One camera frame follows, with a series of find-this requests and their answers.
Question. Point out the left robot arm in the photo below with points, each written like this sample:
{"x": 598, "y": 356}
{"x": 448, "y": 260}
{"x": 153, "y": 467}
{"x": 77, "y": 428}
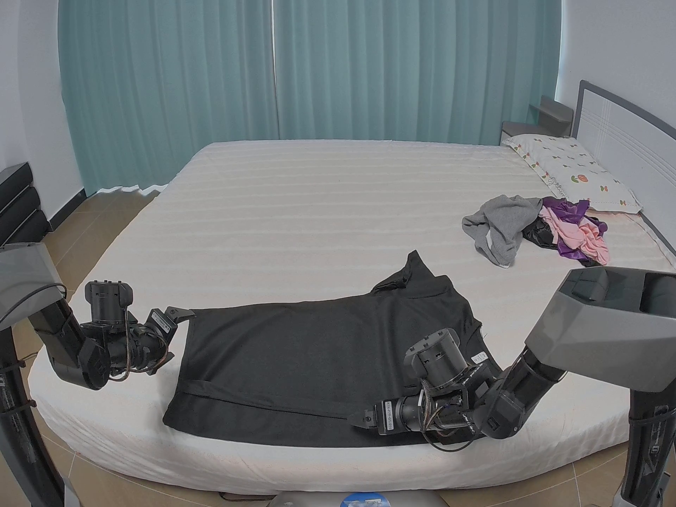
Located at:
{"x": 68, "y": 346}

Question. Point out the grey garment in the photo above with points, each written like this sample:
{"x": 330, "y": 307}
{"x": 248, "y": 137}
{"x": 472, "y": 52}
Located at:
{"x": 501, "y": 219}

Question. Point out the black T-shirt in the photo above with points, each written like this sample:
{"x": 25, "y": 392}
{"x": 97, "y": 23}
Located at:
{"x": 317, "y": 346}

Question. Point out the pile of clothes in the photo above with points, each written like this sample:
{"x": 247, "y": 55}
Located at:
{"x": 575, "y": 235}

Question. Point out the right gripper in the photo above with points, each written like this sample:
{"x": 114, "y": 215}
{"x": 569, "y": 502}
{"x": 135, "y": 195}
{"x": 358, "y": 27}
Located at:
{"x": 401, "y": 415}

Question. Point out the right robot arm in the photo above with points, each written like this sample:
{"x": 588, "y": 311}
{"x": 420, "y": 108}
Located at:
{"x": 581, "y": 330}

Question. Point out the grey bedside table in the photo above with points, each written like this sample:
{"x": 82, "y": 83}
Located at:
{"x": 552, "y": 109}

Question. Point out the black chest of drawers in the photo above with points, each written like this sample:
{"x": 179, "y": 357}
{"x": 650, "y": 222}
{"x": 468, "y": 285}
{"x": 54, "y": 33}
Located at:
{"x": 21, "y": 214}

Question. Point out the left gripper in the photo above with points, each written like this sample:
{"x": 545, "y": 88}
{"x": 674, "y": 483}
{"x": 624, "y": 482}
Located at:
{"x": 156, "y": 333}

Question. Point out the white printed pillow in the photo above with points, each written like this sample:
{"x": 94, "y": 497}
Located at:
{"x": 575, "y": 169}

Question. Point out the blue-green curtain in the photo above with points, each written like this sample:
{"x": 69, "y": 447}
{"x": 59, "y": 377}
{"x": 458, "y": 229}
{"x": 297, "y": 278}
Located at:
{"x": 412, "y": 56}
{"x": 158, "y": 72}

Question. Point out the bed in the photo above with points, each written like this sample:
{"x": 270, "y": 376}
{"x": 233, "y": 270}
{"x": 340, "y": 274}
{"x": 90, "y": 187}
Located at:
{"x": 317, "y": 219}

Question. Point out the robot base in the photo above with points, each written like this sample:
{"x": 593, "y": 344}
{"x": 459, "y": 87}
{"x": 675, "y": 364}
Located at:
{"x": 317, "y": 500}

